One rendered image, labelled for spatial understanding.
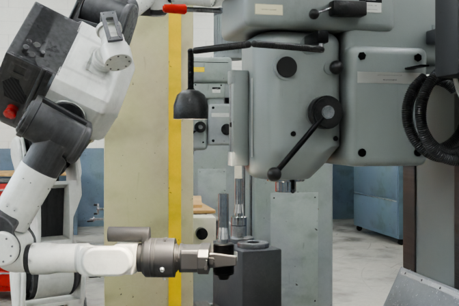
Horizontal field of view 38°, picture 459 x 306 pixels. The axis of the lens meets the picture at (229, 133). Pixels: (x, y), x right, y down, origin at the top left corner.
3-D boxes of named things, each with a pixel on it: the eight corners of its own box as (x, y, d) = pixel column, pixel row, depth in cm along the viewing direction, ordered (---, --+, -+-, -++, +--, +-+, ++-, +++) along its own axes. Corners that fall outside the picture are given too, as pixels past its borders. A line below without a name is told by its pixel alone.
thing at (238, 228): (238, 235, 201) (238, 218, 201) (250, 237, 198) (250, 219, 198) (227, 237, 197) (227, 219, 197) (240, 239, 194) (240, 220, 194)
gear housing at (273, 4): (245, 25, 135) (245, -24, 135) (220, 42, 159) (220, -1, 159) (397, 31, 143) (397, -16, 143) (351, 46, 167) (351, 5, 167)
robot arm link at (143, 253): (154, 281, 147) (103, 281, 147) (161, 270, 157) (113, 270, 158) (154, 229, 147) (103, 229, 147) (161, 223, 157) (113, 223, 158)
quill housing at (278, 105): (259, 182, 138) (259, 27, 138) (235, 175, 158) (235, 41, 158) (345, 180, 142) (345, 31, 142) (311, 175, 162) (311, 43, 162)
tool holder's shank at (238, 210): (238, 215, 200) (238, 177, 200) (246, 216, 198) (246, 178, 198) (231, 216, 197) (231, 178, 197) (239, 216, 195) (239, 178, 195)
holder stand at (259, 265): (242, 320, 180) (242, 246, 180) (212, 302, 201) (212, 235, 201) (281, 315, 185) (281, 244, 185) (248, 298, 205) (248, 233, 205)
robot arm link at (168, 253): (207, 242, 144) (153, 242, 145) (207, 286, 144) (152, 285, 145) (211, 233, 157) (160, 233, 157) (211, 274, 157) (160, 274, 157)
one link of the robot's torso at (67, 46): (-34, 145, 170) (-2, 60, 145) (14, 58, 192) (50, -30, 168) (74, 192, 178) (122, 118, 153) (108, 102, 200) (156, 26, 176)
